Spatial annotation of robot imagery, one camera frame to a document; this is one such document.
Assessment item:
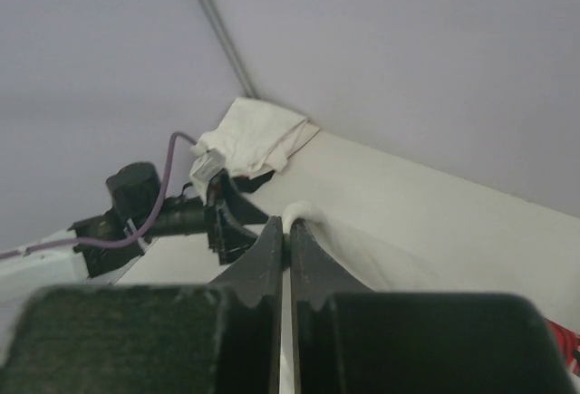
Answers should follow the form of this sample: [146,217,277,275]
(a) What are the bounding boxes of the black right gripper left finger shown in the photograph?
[1,216,282,393]

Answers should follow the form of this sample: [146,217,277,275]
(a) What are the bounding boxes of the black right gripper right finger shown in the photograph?
[288,221,575,393]

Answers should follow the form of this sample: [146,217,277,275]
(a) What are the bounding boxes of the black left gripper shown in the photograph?
[204,171,269,264]

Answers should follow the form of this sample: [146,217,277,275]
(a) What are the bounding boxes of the white t shirt red print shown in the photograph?
[279,201,579,393]

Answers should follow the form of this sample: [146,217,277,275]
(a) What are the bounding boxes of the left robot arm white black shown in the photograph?
[1,162,268,320]

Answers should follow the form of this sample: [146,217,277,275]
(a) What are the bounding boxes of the folded black t shirt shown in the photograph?
[232,170,275,194]

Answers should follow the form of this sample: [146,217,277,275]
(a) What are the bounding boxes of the folded white t shirt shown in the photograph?
[192,97,320,178]

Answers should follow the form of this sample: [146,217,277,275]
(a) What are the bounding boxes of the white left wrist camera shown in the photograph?
[189,149,226,184]

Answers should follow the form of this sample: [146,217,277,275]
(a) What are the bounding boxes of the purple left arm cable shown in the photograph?
[0,130,200,263]

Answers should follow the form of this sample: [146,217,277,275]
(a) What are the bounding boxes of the aluminium frame post left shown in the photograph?
[197,0,258,99]

